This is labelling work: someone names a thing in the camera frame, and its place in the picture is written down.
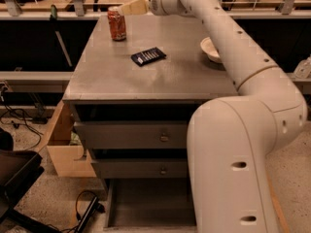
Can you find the black chair base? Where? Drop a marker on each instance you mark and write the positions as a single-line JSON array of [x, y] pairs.
[[19, 170]]

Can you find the black power strip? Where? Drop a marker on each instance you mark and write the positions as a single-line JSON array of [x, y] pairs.
[[93, 207]]

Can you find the open bottom grey drawer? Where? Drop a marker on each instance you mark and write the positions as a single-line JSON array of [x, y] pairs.
[[149, 203]]

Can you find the grey drawer cabinet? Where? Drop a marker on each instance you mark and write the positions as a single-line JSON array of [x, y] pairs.
[[108, 86]]

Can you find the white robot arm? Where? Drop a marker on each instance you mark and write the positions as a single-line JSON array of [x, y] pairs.
[[229, 137]]

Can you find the green handled tool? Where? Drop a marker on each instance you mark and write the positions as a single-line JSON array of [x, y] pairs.
[[53, 19]]

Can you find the wooden box on floor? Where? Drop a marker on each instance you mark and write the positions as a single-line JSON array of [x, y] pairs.
[[68, 159]]

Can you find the dark blue snack packet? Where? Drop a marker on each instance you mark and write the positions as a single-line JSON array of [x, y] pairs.
[[145, 57]]

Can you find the white bowl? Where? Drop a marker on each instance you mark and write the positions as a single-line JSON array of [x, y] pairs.
[[209, 49]]

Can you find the middle grey drawer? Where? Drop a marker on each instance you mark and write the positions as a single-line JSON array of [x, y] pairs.
[[140, 168]]

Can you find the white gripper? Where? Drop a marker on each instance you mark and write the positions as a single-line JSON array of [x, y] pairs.
[[160, 3]]

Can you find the top grey drawer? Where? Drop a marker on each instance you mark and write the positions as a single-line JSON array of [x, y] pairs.
[[132, 135]]

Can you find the orange soda can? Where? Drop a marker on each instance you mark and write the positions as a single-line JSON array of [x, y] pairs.
[[117, 24]]

